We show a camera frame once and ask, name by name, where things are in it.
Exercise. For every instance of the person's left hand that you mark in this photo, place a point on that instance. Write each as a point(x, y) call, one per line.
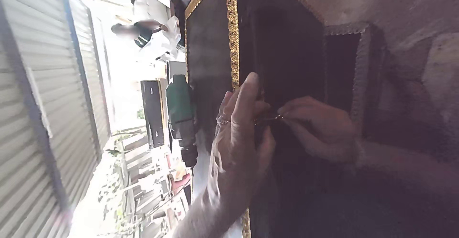
point(238, 152)

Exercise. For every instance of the person's right hand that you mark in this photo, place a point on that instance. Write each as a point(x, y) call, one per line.
point(331, 128)

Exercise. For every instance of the person's right thumb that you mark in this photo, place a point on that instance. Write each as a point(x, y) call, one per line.
point(300, 134)

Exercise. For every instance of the person's right fingers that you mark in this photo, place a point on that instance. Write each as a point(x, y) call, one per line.
point(297, 103)

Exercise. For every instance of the person's left thumb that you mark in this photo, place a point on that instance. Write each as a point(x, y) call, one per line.
point(266, 146)

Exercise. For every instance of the person's left fingers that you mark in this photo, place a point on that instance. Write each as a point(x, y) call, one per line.
point(241, 112)

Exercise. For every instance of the small thin gold metal piece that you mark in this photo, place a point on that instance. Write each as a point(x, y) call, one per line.
point(279, 116)

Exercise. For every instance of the person's right forearm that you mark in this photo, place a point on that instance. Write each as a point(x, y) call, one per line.
point(401, 162)

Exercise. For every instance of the person's left forearm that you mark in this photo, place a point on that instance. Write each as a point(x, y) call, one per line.
point(211, 214)

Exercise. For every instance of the glossy black cabinet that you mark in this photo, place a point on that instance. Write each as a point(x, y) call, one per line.
point(294, 51)

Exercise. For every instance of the green and black power drill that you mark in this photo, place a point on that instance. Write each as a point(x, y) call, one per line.
point(180, 105)

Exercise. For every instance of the gold braided trim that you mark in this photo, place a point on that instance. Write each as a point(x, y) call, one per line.
point(233, 33)

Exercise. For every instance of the black panel with slots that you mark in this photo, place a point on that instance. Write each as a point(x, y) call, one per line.
point(151, 112)

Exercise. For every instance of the pink red object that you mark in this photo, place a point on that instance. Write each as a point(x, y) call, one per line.
point(180, 183)

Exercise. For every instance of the green leafy plants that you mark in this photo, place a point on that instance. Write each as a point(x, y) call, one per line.
point(116, 152)

